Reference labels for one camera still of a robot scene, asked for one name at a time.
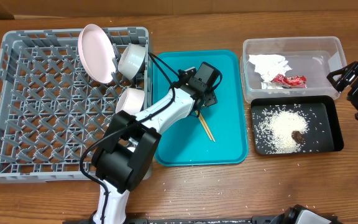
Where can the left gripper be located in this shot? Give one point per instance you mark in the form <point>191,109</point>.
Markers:
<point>211,98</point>

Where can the wooden chopstick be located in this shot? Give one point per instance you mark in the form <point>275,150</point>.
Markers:
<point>208,127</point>

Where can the red snack wrapper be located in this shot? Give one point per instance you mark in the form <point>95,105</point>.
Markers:
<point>290,82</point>

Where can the white napkin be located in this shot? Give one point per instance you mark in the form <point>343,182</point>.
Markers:
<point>268,67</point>

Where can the pink bowl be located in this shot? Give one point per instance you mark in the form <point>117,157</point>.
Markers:
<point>131,101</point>

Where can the white rice pile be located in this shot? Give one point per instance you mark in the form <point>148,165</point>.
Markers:
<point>273,124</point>

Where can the grey bowl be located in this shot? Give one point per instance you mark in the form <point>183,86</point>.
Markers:
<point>131,60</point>

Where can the large white plate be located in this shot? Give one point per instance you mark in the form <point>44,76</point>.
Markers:
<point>96,53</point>

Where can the brown food scrap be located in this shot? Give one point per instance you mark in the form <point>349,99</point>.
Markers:
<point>297,137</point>

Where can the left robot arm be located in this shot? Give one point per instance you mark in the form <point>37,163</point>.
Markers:
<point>124,155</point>

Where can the teal serving tray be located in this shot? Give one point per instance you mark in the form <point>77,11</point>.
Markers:
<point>186,143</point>

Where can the black tray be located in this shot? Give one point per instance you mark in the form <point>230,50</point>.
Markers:
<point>325,133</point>

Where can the clear plastic bin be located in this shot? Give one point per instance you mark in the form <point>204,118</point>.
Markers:
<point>311,57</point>

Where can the grey plastic dish rack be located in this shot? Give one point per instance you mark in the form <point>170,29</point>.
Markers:
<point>50,109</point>

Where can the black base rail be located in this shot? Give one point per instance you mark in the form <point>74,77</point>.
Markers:
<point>253,220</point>

